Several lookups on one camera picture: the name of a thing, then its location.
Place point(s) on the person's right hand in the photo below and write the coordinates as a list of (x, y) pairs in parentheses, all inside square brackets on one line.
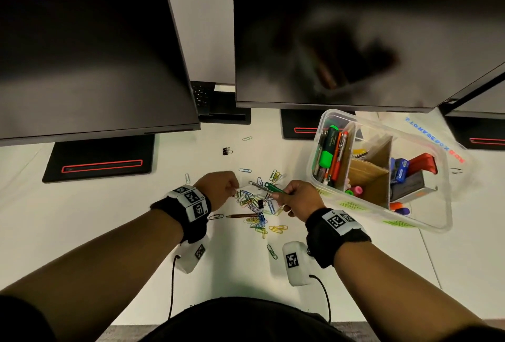
[(302, 199)]

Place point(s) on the person's left hand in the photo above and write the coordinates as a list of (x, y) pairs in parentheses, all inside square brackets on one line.
[(217, 189)]

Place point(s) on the green plastic fastener strip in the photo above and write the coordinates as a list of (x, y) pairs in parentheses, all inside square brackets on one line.
[(273, 187)]

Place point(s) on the short brown pencil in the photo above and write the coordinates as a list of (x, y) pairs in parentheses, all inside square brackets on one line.
[(242, 215)]

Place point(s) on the clear grey fastener strip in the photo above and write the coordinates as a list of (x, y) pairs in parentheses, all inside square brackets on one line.
[(258, 186)]

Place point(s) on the green sharpener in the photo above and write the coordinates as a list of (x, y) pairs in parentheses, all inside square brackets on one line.
[(349, 192)]

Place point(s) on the green highlighter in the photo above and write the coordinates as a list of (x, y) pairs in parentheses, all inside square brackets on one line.
[(327, 158)]

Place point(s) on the pile of pens and markers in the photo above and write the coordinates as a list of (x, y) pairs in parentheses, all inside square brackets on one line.
[(335, 164)]

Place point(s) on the heap of coloured paper clips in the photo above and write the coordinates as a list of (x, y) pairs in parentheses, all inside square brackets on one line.
[(256, 221)]

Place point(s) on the yellow plastic fastener strip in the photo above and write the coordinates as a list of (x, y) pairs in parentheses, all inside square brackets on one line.
[(360, 153)]

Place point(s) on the blue staples box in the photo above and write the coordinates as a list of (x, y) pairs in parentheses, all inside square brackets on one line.
[(400, 172)]

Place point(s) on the lavender glue stick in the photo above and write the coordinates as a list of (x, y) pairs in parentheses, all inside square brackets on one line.
[(404, 211)]

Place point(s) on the orange ridged board eraser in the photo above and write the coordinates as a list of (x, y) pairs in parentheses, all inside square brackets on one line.
[(422, 164)]

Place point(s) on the clear plastic storage box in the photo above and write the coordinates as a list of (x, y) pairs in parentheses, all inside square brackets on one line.
[(434, 203)]

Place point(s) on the person's left forearm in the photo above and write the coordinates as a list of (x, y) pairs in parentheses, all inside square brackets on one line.
[(87, 274)]

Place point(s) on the person's right forearm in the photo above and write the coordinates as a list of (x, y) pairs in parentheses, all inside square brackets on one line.
[(402, 294)]

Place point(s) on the black left wristband with markers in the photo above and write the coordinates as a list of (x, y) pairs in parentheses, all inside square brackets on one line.
[(177, 215)]

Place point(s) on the black wristband with markers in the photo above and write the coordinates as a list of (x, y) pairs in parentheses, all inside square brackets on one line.
[(177, 215), (335, 243)]

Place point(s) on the black right wristband with markers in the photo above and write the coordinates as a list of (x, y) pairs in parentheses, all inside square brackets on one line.
[(335, 243)]

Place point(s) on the brown cardboard dividers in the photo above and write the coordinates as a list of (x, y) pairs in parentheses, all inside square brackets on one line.
[(367, 180)]

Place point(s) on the black monitor base red stripe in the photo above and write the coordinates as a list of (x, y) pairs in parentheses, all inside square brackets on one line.
[(481, 132), (98, 152), (300, 122)]

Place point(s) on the clear plastic box lid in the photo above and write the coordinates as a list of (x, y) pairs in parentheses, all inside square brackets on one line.
[(453, 156)]

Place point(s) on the black computer monitor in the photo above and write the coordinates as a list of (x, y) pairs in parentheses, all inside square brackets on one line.
[(355, 29), (485, 97), (90, 49)]

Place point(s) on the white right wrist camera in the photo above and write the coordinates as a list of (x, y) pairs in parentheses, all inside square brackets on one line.
[(298, 266)]

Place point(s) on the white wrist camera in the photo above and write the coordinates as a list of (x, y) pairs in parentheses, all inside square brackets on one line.
[(191, 255), (298, 266)]

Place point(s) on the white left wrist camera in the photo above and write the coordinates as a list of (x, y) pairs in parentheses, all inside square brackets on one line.
[(191, 255)]

